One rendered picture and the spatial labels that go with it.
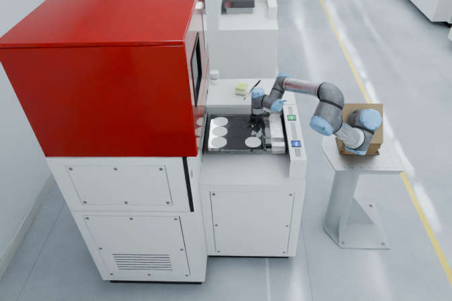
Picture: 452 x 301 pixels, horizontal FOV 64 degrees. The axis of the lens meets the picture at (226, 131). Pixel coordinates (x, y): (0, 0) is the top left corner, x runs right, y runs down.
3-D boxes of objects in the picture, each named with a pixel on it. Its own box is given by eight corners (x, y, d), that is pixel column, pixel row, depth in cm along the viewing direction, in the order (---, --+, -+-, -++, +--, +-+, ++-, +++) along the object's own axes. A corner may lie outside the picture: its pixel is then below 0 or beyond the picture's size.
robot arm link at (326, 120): (377, 135, 207) (336, 102, 168) (367, 159, 207) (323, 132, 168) (358, 129, 215) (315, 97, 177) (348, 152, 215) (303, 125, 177)
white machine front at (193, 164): (190, 211, 199) (182, 158, 173) (203, 121, 262) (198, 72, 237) (196, 211, 198) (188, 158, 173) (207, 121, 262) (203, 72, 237)
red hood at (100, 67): (45, 157, 177) (-9, 44, 140) (97, 73, 240) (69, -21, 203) (198, 157, 173) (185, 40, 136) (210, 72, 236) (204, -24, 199)
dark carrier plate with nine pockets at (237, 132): (208, 149, 227) (208, 148, 226) (212, 116, 254) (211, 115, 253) (263, 149, 225) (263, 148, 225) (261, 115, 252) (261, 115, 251)
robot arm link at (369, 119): (379, 115, 213) (387, 113, 199) (369, 136, 213) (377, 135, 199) (359, 107, 214) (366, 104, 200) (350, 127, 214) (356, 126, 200)
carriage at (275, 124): (272, 153, 228) (272, 150, 226) (268, 118, 256) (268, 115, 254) (284, 153, 228) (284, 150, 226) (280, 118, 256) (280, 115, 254)
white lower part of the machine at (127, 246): (105, 287, 254) (68, 211, 202) (132, 196, 317) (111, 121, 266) (206, 288, 250) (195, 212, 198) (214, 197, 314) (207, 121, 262)
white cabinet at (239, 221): (208, 262, 265) (198, 185, 214) (216, 168, 340) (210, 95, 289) (296, 263, 262) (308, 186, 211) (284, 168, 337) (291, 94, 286)
